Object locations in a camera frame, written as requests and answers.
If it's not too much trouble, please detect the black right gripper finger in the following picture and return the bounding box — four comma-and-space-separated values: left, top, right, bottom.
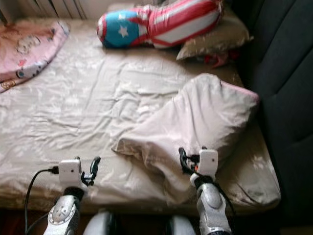
178, 147, 191, 174

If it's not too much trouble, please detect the large beige pillow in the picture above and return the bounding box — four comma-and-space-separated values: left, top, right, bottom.
112, 72, 260, 205

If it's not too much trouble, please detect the pink cartoon-print quilt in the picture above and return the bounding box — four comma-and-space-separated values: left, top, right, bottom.
0, 20, 70, 94

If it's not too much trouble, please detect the silver left robot leg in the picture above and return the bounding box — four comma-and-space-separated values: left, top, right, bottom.
82, 211, 118, 235

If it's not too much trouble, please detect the silver robot leg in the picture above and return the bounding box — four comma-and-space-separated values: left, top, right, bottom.
82, 211, 118, 235
166, 215, 199, 235

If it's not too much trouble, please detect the silver right robot leg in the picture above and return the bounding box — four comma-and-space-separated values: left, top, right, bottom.
166, 215, 199, 235

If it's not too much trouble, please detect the red cloth item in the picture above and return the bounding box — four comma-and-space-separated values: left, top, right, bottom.
203, 51, 230, 68

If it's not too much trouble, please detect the small grey leaf-print pillow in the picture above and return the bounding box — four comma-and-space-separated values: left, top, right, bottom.
176, 6, 254, 62

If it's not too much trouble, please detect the black padded headboard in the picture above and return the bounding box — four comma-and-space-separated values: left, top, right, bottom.
230, 0, 313, 231

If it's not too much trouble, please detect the star and stripes bolster cushion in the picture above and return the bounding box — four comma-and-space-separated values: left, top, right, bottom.
97, 0, 224, 49

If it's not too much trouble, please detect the white radiator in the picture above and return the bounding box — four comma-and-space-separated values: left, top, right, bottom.
0, 0, 84, 21

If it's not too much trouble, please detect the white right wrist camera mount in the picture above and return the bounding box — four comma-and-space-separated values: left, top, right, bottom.
191, 149, 219, 187

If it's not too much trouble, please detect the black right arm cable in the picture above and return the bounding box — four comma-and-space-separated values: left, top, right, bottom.
213, 181, 236, 216

